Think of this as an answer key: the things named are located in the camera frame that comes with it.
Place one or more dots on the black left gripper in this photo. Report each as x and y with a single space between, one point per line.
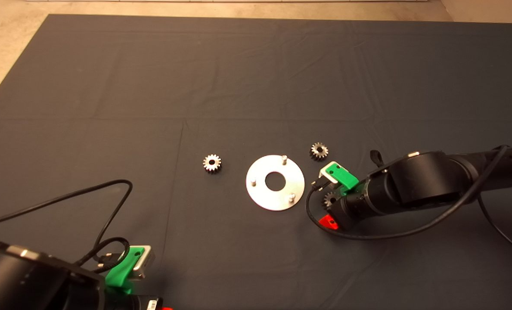
131 303

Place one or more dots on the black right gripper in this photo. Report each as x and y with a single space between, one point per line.
350 211

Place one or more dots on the small steel planetary gear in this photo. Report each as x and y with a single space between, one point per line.
314 151
206 164
328 199

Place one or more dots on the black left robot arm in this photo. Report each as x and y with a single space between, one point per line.
19 280

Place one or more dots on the round metal carrier plate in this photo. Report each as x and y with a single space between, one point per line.
260 198

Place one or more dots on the dark grey table cloth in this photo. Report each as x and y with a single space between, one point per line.
238 86

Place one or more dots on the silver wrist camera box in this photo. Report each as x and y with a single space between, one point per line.
146 262
326 175

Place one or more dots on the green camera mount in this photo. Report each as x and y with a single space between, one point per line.
120 273
344 176

